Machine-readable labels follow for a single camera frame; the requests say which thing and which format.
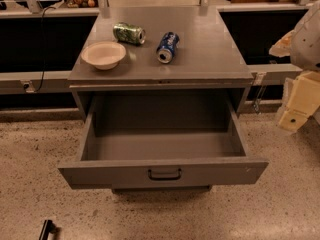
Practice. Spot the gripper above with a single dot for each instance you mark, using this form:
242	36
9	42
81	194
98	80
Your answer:
307	45

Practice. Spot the grey top drawer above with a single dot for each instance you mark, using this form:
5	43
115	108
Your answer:
126	134

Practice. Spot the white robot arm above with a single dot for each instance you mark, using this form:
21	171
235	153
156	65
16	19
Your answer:
302	44

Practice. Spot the grey metal drawer cabinet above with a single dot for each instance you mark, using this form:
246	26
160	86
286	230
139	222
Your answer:
206	58

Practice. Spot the blue pepsi can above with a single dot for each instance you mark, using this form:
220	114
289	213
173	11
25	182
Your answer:
167	47

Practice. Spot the green soda can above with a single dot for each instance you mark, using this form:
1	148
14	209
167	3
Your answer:
128	33

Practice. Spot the white paper bowl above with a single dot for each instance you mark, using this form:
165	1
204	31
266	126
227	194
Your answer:
103	55

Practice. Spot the black object on floor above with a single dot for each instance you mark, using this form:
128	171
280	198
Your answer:
48	228

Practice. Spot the grey right shelf rail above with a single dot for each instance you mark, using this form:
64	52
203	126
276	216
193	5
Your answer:
273	74

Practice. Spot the grey shelf rail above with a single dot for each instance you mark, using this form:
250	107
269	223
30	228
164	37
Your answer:
34	82
273	74

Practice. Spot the black top drawer handle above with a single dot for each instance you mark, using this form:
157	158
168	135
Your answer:
164	176

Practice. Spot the grey left shelf rail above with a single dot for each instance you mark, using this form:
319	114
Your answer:
34	82

